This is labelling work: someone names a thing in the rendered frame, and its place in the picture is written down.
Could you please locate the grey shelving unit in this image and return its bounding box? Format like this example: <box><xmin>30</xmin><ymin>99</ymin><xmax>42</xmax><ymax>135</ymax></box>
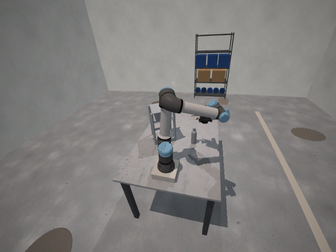
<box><xmin>148</xmin><ymin>103</ymin><xmax>176</xmax><ymax>145</ymax></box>

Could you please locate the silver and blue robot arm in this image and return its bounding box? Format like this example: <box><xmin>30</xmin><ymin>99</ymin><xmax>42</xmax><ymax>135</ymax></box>
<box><xmin>157</xmin><ymin>87</ymin><xmax>230</xmax><ymax>173</ymax></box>

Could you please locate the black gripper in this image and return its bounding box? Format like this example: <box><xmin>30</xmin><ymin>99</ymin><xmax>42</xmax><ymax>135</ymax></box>
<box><xmin>191</xmin><ymin>115</ymin><xmax>212</xmax><ymax>124</ymax></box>

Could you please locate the grey bottle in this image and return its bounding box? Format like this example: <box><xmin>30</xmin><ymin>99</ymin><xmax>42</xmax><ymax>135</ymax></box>
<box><xmin>191</xmin><ymin>127</ymin><xmax>197</xmax><ymax>144</ymax></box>

